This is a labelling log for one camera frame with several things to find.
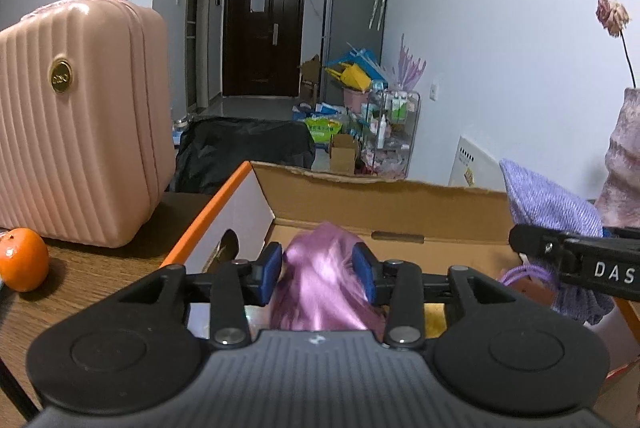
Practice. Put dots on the wall outlet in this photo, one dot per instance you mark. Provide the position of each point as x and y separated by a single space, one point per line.
435 89

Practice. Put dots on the grey refrigerator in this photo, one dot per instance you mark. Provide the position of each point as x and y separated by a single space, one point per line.
352 23

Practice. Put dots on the brown carton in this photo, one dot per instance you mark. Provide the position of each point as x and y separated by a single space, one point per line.
310 78

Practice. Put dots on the orange cardboard box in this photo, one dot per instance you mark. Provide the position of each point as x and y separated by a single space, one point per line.
350 208

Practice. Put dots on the small cardboard box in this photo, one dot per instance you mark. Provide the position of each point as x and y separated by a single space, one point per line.
344 156

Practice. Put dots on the yellow soft item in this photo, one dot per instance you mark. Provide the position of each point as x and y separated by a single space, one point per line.
436 320

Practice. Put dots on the dark brown door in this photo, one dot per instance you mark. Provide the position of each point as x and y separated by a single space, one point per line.
262 33

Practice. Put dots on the pink ribbed suitcase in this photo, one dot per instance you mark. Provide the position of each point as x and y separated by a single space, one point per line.
85 123

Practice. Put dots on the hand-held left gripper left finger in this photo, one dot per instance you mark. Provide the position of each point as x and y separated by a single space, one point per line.
271 268

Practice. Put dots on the purple satin hair bonnet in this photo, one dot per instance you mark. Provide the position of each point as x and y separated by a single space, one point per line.
325 283

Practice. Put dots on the yellow and blue bags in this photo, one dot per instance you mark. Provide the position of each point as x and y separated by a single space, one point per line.
355 73

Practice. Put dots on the pink textured vase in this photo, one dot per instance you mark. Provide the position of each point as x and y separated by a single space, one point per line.
622 168

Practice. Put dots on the orange tangerine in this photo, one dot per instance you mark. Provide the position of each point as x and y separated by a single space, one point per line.
22 260

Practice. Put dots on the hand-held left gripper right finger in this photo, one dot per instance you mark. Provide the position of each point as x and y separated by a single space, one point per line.
362 273

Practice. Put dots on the green bag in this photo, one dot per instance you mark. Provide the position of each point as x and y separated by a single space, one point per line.
324 131

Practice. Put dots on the bunch of dried pink roses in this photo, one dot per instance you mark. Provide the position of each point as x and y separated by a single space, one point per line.
612 14

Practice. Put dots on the black bag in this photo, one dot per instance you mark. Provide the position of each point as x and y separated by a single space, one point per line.
240 153

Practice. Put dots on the pink bin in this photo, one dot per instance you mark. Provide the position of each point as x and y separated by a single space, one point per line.
355 97

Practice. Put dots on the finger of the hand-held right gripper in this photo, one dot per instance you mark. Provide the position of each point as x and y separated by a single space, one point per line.
542 244

